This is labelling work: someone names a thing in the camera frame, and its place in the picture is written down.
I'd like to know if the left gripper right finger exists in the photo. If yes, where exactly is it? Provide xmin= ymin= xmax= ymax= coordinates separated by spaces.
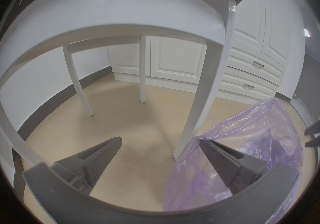
xmin=199 ymin=139 xmax=269 ymax=193

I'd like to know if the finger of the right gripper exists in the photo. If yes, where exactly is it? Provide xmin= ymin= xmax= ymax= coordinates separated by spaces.
xmin=304 ymin=120 xmax=320 ymax=135
xmin=304 ymin=139 xmax=320 ymax=148

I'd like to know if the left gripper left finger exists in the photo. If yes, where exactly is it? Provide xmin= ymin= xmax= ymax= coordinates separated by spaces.
xmin=53 ymin=137 xmax=123 ymax=195

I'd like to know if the purple plastic bag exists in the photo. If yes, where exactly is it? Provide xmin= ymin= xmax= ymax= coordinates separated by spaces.
xmin=162 ymin=98 xmax=304 ymax=212

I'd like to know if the grey curtain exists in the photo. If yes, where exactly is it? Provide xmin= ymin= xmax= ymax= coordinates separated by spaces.
xmin=294 ymin=54 xmax=320 ymax=108

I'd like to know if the white wardrobe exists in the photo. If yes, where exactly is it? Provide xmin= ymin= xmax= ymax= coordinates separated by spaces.
xmin=109 ymin=0 xmax=293 ymax=105

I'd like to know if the grey and white chair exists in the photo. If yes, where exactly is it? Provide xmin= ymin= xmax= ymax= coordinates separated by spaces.
xmin=0 ymin=0 xmax=249 ymax=176

